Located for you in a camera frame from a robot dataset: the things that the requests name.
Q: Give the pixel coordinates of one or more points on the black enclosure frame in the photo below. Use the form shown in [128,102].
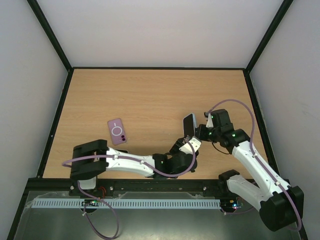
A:
[60,184]

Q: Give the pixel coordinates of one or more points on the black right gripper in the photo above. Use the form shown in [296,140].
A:
[201,131]

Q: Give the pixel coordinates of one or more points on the white slotted cable duct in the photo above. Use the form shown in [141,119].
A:
[63,203]

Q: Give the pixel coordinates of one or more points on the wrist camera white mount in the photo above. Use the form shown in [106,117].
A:
[209,120]
[191,146]

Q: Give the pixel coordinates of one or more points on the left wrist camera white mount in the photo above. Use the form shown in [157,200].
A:
[191,146]

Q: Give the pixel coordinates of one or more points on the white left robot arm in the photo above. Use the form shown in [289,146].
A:
[94,158]

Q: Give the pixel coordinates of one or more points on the black smartphone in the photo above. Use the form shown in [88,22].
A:
[188,126]

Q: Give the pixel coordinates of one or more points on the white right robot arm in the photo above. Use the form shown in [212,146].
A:
[277,202]

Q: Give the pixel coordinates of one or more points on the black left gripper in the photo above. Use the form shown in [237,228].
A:
[177,143]

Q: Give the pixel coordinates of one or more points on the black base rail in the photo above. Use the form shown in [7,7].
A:
[203,187]

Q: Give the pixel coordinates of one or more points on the phone in white case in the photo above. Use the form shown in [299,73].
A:
[122,150]

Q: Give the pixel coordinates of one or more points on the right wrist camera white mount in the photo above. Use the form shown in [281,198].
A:
[209,120]

